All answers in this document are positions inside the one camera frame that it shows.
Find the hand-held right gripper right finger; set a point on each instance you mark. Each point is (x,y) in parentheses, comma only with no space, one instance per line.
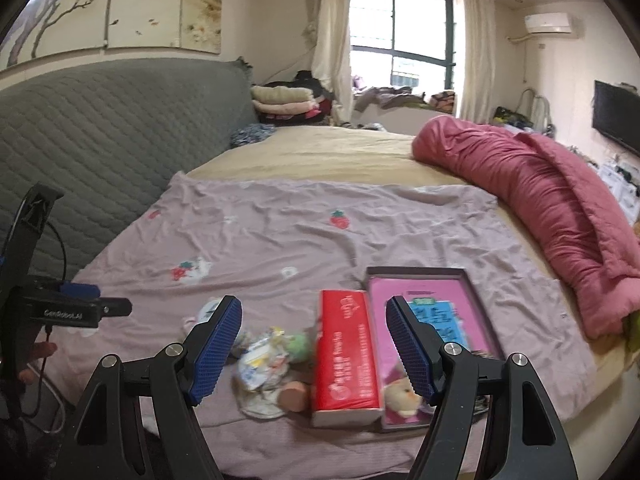
(410,347)

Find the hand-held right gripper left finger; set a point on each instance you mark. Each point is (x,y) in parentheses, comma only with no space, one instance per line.
(217,350)

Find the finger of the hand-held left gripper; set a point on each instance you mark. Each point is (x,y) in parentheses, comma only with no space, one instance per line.
(115,307)
(80,291)

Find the pink book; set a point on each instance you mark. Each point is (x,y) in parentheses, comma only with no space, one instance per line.
(372,350)
(450,295)

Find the white and yellow snack bag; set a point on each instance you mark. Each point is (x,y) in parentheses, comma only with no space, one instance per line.
(265,360)

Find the plush bear purple dress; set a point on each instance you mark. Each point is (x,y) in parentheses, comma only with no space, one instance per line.
(402,397)

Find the white floral scrunchie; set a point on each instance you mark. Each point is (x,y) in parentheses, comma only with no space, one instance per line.
(262,402)

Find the green sponge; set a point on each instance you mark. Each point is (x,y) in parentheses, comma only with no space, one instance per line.
(300,347)

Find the person's left hand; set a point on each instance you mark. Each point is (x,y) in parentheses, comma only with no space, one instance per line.
(40,351)

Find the white jar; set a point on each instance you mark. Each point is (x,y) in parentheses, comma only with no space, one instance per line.
(207,312)

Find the red tissue box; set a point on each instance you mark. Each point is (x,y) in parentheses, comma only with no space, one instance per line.
(345,350)

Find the peach makeup sponge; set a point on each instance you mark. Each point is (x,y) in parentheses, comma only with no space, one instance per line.
(294,396)

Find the grey quilted headboard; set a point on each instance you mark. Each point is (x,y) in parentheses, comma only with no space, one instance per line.
(100,150)

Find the purple printed blanket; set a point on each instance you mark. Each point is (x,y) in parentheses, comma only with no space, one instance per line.
(300,230)

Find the pink duvet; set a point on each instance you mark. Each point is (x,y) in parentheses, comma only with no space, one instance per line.
(540,190)

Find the beige bed sheet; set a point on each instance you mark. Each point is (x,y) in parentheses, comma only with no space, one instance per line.
(325,152)

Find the dark patterned cloth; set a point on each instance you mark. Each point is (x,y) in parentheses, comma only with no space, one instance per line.
(252,135)

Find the yellow green cloth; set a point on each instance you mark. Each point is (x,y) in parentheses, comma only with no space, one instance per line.
(631,335)

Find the clothes on window sill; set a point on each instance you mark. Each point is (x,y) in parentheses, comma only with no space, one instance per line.
(395,97)

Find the folded pink towel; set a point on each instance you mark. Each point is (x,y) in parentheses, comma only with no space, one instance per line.
(285,108)

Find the folded cream towel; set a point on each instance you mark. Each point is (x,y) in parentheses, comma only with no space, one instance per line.
(280,94)

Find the pile of small clutter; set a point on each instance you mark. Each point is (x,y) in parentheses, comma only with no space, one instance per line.
(620,185)

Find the white metal rack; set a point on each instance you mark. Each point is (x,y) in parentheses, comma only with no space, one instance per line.
(537,107)

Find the pile of dark clothes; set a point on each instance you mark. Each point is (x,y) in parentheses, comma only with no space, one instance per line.
(310,90)

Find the cream curtain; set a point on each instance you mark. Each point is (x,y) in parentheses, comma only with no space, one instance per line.
(332,45)
(475,55)

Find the black television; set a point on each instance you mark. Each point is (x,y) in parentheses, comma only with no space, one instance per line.
(617,115)

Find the window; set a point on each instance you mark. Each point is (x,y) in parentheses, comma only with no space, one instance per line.
(400,35)

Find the white air conditioner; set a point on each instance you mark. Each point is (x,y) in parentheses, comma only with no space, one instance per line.
(547,22)

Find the tree wall painting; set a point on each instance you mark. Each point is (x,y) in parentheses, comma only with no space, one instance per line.
(125,5)

